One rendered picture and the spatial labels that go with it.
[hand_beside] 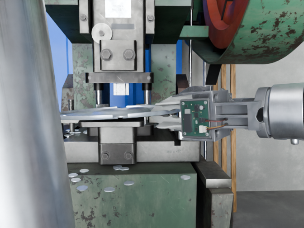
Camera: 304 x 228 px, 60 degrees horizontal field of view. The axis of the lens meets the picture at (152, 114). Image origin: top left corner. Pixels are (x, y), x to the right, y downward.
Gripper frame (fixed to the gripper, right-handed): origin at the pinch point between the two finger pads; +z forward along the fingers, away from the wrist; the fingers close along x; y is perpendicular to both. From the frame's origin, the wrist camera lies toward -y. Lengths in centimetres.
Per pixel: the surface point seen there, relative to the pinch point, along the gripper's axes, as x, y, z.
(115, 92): -5.0, -19.0, 29.1
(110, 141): 7.6, -6.3, 20.1
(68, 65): -29, -79, 131
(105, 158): 11.6, -4.9, 20.8
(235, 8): -29, -46, -1
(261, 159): 52, -174, 25
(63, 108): -1, -24, 64
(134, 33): -21.1, -17.5, 18.9
